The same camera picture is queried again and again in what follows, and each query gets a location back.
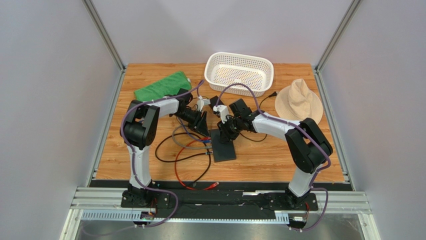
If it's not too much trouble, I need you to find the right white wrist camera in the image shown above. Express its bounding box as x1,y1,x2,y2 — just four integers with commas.
213,104,230,123

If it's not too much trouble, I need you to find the white perforated plastic basket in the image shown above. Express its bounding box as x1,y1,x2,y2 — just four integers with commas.
204,52,275,97

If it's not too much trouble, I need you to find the green folded towel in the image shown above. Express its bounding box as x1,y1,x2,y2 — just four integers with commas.
133,71,192,102

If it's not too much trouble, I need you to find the black power adapter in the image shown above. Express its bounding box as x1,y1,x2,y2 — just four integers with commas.
209,95,224,109

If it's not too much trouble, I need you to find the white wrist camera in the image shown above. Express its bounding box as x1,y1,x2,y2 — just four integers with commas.
196,96,211,112
213,104,230,123

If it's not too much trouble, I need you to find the gray ethernet cable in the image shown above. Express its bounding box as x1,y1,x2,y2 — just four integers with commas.
171,124,213,151

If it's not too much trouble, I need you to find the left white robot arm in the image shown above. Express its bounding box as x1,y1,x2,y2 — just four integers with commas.
120,88,210,196

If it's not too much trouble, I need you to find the black adapter power cord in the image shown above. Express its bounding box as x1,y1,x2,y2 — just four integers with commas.
186,91,279,143

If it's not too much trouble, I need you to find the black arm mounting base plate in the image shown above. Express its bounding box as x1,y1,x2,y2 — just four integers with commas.
120,181,319,221

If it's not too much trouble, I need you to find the aluminium frame rail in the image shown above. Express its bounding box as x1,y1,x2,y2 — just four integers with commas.
60,186,380,240

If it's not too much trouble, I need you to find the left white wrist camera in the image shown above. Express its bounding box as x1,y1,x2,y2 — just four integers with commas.
196,96,211,112

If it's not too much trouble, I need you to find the red ethernet cable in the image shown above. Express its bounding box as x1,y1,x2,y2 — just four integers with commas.
173,137,221,191

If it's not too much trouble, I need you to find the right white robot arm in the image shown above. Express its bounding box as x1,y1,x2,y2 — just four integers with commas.
213,99,333,198

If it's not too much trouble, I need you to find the blue ethernet cable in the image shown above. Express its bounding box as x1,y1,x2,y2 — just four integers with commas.
176,116,213,144

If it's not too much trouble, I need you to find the black network switch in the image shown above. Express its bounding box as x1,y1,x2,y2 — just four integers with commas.
210,129,237,163

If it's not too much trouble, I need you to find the beige bucket hat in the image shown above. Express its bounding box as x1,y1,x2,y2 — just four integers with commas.
274,78,324,124

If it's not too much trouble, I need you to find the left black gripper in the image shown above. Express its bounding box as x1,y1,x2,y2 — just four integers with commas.
173,108,210,138

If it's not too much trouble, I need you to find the black ethernet cable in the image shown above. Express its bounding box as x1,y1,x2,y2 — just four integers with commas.
154,132,214,188

